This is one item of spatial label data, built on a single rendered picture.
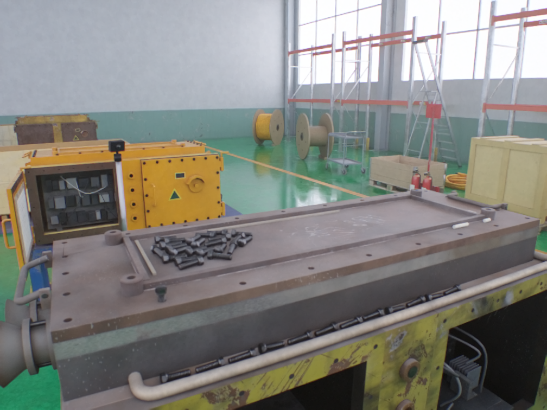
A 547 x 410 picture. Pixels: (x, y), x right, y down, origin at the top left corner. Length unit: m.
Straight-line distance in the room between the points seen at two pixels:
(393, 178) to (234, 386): 7.15
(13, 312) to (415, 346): 0.88
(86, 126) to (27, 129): 1.08
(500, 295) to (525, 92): 10.00
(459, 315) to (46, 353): 0.89
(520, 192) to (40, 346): 5.88
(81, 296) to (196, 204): 2.75
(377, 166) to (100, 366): 7.53
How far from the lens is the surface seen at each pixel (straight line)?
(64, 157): 3.39
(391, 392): 1.03
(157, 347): 0.76
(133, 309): 0.73
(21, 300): 0.84
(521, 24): 10.44
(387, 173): 7.87
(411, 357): 1.02
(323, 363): 0.84
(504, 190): 6.33
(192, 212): 3.51
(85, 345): 0.74
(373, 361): 0.93
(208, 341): 0.79
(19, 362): 0.87
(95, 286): 0.84
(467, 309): 1.10
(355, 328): 0.87
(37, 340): 0.87
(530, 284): 1.32
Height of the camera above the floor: 1.71
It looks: 15 degrees down
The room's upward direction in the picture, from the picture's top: straight up
